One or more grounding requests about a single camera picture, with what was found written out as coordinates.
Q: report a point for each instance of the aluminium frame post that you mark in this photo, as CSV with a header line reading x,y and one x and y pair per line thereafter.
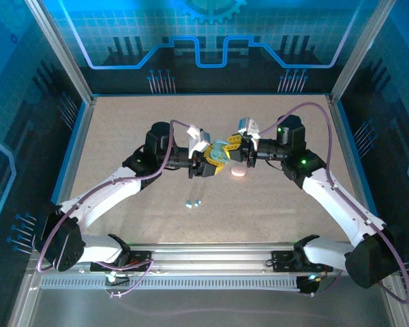
x,y
360,51
61,51

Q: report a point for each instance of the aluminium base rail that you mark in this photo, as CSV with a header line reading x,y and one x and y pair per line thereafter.
x,y
208,257

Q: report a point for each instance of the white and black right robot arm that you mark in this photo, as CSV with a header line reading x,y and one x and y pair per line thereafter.
x,y
337,207

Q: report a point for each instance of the aluminium table side rail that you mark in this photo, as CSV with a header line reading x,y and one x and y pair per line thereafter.
x,y
82,139
343,136

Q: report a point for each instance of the pink charging case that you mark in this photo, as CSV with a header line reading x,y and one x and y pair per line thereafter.
x,y
239,172

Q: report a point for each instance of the blue charging case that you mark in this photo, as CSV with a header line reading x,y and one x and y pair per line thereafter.
x,y
219,151

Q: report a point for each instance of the white connector with light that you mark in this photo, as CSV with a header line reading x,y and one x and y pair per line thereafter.
x,y
113,278

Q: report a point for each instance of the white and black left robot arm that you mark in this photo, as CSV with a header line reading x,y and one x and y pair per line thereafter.
x,y
99,201

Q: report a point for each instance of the black controller box green light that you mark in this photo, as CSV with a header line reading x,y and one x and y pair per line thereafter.
x,y
306,287

